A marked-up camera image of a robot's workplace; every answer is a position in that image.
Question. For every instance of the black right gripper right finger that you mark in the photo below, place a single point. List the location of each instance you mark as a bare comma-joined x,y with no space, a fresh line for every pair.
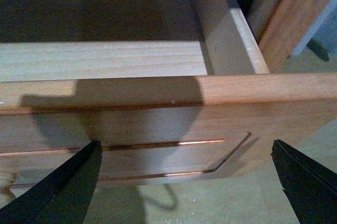
309,186

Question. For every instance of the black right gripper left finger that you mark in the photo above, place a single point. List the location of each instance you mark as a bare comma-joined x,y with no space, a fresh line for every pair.
61,197

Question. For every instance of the wooden nightstand drawer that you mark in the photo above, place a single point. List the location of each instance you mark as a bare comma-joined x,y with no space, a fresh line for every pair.
174,90

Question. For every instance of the wooden nightstand cabinet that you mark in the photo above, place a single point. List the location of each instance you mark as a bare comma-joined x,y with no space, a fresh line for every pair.
280,26

